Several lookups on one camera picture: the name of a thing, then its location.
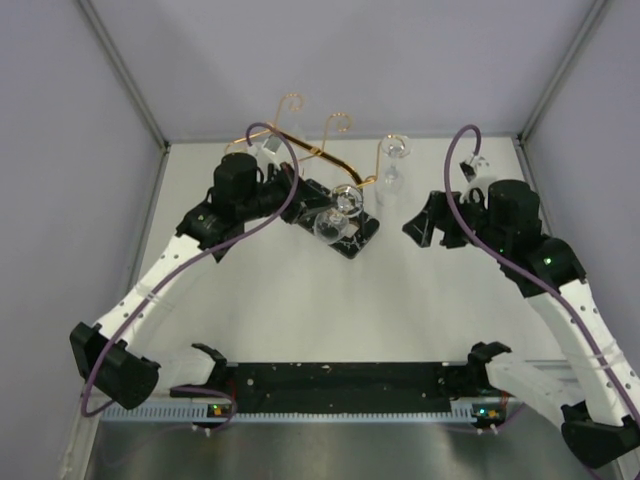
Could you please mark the clear glass on right hook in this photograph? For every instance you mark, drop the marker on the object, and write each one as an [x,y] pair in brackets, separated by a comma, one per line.
[393,150]

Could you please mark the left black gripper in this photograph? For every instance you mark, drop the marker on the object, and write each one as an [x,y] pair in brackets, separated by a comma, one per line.
[309,200]

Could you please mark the black marble rack base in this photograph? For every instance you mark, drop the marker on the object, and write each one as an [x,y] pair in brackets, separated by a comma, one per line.
[360,231]

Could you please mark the fluted clear champagne glass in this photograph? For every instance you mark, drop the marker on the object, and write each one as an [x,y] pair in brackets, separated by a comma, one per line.
[297,128]

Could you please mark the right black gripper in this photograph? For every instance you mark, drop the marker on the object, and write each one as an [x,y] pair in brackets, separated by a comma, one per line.
[434,214]

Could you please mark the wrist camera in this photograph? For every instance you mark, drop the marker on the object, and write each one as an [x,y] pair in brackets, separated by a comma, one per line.
[265,150]
[478,173]

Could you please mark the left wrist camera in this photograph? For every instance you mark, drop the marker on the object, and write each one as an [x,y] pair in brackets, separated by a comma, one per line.
[265,150]

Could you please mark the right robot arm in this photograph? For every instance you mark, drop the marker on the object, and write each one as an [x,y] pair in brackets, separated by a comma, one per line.
[598,418]

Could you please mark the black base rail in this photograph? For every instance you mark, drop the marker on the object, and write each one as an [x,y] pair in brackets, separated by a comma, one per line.
[348,388]

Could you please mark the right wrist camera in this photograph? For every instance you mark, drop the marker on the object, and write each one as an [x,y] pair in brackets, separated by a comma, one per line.
[478,173]

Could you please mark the gold wire glass rack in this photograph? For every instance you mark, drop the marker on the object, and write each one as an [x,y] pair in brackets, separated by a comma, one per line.
[341,122]

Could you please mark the round clear wine glass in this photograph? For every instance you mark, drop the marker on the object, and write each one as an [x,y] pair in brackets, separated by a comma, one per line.
[347,202]

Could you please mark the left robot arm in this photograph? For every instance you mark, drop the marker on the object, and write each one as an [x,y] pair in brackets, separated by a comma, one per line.
[113,354]

